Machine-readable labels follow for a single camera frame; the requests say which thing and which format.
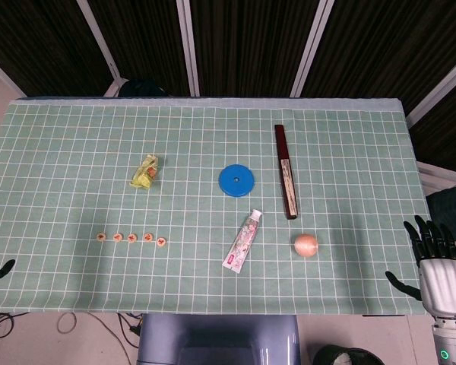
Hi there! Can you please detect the floral print cream tube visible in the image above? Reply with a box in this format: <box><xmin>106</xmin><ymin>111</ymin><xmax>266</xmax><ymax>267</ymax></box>
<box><xmin>222</xmin><ymin>208</ymin><xmax>264</xmax><ymax>274</ymax></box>

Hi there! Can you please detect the dark brown partition panel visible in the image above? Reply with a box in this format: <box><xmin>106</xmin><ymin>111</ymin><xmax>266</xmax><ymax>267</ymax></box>
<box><xmin>189</xmin><ymin>0</ymin><xmax>322</xmax><ymax>98</ymax></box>
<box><xmin>87</xmin><ymin>0</ymin><xmax>193</xmax><ymax>96</ymax></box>
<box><xmin>408</xmin><ymin>75</ymin><xmax>456</xmax><ymax>176</ymax></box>
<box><xmin>0</xmin><ymin>0</ymin><xmax>113</xmax><ymax>98</ymax></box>
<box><xmin>302</xmin><ymin>0</ymin><xmax>456</xmax><ymax>115</ymax></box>

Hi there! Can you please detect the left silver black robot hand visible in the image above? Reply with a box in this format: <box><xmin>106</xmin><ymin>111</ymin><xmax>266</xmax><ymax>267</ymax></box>
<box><xmin>0</xmin><ymin>206</ymin><xmax>16</xmax><ymax>286</ymax></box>

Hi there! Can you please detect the dark red long box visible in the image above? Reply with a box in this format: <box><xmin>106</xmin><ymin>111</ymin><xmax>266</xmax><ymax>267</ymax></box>
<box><xmin>274</xmin><ymin>124</ymin><xmax>300</xmax><ymax>221</ymax></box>

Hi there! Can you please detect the black cable with plug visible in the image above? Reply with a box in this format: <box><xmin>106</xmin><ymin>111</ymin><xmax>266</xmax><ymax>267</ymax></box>
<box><xmin>116</xmin><ymin>312</ymin><xmax>144</xmax><ymax>349</ymax></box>

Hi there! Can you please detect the thin looped cable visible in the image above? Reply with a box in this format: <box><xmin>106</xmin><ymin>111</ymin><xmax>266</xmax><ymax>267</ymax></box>
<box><xmin>56</xmin><ymin>312</ymin><xmax>78</xmax><ymax>335</ymax></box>

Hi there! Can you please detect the white partition post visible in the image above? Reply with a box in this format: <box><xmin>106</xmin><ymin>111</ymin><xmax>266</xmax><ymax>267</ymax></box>
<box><xmin>75</xmin><ymin>0</ymin><xmax>128</xmax><ymax>98</ymax></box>
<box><xmin>0</xmin><ymin>51</ymin><xmax>27</xmax><ymax>98</ymax></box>
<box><xmin>404</xmin><ymin>49</ymin><xmax>456</xmax><ymax>129</ymax></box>
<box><xmin>290</xmin><ymin>0</ymin><xmax>335</xmax><ymax>98</ymax></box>
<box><xmin>176</xmin><ymin>0</ymin><xmax>201</xmax><ymax>97</ymax></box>

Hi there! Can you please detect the peach silky ball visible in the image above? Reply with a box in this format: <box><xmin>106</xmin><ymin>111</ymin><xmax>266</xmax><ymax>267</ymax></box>
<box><xmin>293</xmin><ymin>232</ymin><xmax>320</xmax><ymax>259</ymax></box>

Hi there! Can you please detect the black floor cable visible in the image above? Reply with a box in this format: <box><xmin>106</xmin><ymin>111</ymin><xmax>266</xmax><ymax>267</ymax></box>
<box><xmin>0</xmin><ymin>312</ymin><xmax>30</xmax><ymax>339</ymax></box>

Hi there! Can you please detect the white metal frame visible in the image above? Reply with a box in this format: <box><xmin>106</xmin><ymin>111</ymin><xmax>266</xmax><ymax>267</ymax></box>
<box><xmin>416</xmin><ymin>161</ymin><xmax>456</xmax><ymax>198</ymax></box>

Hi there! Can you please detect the crumpled yellow snack wrapper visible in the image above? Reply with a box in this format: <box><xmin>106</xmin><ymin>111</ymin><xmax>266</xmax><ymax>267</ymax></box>
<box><xmin>128</xmin><ymin>153</ymin><xmax>161</xmax><ymax>190</ymax></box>

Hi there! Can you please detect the dark rounded chair back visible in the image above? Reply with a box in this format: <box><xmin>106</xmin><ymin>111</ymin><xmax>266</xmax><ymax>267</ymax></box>
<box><xmin>117</xmin><ymin>78</ymin><xmax>168</xmax><ymax>98</ymax></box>

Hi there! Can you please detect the green checked tablecloth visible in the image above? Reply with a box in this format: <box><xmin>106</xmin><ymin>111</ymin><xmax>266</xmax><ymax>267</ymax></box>
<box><xmin>0</xmin><ymin>97</ymin><xmax>430</xmax><ymax>316</ymax></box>

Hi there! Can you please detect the blue-grey robot torso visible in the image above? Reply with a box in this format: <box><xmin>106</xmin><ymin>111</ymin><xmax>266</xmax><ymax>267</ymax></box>
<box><xmin>136</xmin><ymin>313</ymin><xmax>301</xmax><ymax>365</ymax></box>

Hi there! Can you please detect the person in blue jeans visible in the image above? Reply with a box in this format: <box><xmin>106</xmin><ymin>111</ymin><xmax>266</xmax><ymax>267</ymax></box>
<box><xmin>427</xmin><ymin>182</ymin><xmax>456</xmax><ymax>248</ymax></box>

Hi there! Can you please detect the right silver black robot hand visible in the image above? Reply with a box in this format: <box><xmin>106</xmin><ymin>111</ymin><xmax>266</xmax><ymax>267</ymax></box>
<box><xmin>385</xmin><ymin>215</ymin><xmax>456</xmax><ymax>319</ymax></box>

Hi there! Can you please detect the blue plastic disc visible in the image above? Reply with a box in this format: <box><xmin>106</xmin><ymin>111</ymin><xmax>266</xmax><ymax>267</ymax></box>
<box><xmin>217</xmin><ymin>163</ymin><xmax>256</xmax><ymax>198</ymax></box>

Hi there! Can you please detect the black bin with white liner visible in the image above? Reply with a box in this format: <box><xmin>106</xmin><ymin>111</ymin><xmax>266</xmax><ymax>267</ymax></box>
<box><xmin>313</xmin><ymin>344</ymin><xmax>385</xmax><ymax>365</ymax></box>

